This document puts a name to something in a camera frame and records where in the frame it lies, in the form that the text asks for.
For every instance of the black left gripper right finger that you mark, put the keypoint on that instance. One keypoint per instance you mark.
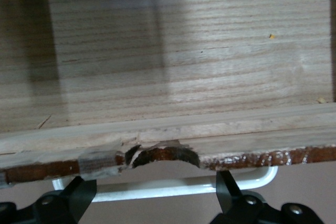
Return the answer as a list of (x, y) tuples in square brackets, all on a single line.
[(231, 200)]

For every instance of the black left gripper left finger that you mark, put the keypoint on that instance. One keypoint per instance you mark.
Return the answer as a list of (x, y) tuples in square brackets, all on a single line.
[(78, 197)]

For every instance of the wooden drawer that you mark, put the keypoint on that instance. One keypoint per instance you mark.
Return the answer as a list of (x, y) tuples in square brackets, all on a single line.
[(183, 64)]

